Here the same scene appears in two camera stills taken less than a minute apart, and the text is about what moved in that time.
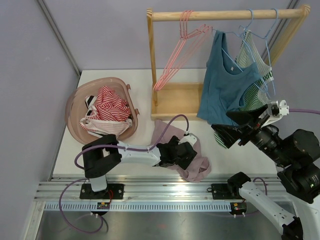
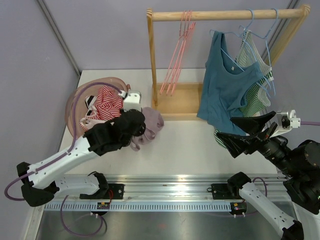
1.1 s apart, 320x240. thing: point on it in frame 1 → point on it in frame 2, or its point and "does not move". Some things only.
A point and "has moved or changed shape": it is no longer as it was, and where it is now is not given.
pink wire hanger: x=190 y=41 has moved or changed shape
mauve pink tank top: x=200 y=168 → x=153 y=121
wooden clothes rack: x=181 y=101 does not move
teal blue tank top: x=223 y=82 does not move
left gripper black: x=184 y=163 → x=141 y=129
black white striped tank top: x=89 y=100 does not move
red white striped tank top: x=109 y=114 does not move
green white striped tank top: x=254 y=93 does not move
